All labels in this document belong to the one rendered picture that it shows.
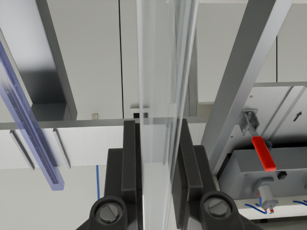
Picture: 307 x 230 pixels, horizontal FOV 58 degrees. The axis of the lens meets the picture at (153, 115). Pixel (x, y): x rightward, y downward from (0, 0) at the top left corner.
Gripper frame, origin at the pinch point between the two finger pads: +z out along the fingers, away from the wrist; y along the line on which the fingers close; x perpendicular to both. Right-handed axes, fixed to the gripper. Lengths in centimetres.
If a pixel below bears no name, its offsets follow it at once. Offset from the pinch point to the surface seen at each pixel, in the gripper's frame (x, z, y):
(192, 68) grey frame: -21, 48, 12
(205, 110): -37, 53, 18
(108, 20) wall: -60, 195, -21
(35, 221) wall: -179, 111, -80
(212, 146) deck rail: -27.7, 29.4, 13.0
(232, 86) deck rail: -12.6, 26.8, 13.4
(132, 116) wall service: -115, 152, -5
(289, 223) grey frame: -56, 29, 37
